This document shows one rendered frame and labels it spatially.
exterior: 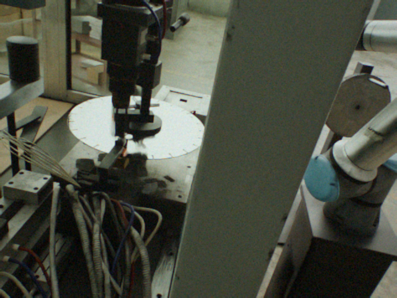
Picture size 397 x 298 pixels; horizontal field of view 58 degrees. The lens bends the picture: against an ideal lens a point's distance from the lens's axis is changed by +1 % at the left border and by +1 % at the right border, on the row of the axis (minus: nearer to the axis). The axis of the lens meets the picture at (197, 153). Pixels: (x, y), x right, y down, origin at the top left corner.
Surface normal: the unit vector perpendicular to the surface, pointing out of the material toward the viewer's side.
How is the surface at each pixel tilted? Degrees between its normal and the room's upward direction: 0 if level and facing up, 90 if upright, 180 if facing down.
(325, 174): 97
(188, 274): 90
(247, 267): 90
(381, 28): 66
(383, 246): 0
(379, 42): 112
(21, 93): 90
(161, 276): 0
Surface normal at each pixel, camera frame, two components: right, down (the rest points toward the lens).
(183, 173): 0.18, -0.85
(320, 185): -0.93, 0.15
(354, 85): 0.07, 0.45
